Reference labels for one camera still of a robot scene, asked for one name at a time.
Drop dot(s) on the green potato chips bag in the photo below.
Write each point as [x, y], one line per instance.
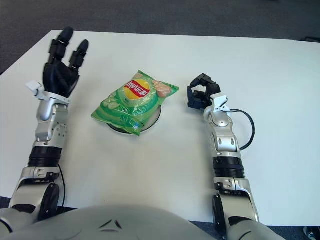
[132, 105]

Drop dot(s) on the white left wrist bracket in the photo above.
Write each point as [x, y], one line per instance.
[32, 86]

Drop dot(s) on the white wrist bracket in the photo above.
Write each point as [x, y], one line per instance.
[220, 101]
[32, 86]

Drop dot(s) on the white plate with black rim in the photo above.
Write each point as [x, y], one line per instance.
[153, 120]

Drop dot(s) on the grey caster wheel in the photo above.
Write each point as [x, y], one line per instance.
[311, 233]

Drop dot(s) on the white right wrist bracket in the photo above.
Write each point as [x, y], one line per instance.
[220, 101]

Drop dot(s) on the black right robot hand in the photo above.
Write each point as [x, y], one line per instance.
[213, 88]

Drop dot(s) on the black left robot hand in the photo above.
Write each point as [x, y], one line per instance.
[58, 77]

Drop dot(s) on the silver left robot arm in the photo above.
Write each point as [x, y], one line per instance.
[47, 130]

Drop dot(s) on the grey robot torso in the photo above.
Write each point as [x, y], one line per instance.
[112, 225]

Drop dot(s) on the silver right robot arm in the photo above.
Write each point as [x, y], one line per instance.
[225, 142]

